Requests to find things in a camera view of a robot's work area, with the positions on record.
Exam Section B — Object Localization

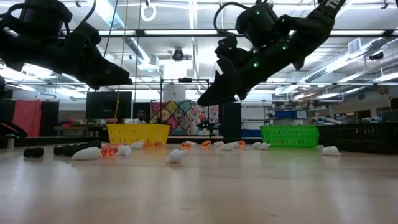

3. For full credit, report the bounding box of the person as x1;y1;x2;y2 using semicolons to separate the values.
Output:
124;108;147;124

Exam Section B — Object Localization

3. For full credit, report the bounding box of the white hanging ring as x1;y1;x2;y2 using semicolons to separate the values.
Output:
140;2;157;22

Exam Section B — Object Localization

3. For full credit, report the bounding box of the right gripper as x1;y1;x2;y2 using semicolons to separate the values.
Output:
197;39;304;106

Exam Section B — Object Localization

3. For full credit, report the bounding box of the tall black cabinet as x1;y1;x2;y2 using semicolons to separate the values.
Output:
218;101;243;139

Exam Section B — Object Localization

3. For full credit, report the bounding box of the yellow plastic basket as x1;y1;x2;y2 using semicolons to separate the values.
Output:
106;123;172;146

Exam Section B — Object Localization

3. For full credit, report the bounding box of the green plastic basket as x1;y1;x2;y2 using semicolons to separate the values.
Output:
260;124;320;149

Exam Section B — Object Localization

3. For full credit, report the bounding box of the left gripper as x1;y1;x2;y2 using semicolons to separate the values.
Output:
0;22;133;91

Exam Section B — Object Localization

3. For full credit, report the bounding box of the white fabric roll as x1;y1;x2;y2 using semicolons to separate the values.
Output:
312;115;342;126

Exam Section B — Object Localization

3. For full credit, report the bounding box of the orange red cloth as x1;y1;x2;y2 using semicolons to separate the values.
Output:
12;99;43;138

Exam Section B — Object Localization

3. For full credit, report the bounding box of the blue crate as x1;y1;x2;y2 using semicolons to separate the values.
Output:
241;129;262;138

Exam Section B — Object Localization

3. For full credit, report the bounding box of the black stand frame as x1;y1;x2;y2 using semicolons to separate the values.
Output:
159;77;211;125

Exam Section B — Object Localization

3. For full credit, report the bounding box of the yellow hanging cable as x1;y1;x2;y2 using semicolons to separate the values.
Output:
113;0;130;124

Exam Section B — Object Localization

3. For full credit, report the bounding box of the blue storage bin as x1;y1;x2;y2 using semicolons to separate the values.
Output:
274;110;308;120

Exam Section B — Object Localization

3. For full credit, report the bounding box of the black plastic basket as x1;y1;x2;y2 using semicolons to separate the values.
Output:
315;122;398;155

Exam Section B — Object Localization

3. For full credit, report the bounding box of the black ceiling camera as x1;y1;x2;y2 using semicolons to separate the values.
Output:
172;48;185;62

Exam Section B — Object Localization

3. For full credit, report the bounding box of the black hanging cable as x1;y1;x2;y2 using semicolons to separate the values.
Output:
102;0;119;60

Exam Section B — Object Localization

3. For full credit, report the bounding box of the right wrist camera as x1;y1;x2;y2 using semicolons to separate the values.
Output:
215;33;239;58

